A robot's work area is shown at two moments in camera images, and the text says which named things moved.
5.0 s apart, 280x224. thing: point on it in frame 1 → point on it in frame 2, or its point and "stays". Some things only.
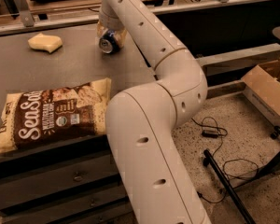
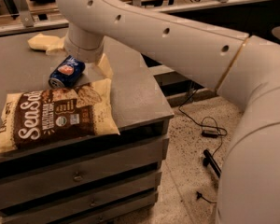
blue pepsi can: (107, 43) → (66, 72)
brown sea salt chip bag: (51, 115) stays
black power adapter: (210, 133) stays
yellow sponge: (48, 43) stays
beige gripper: (110, 23) → (81, 52)
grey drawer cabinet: (70, 182) stays
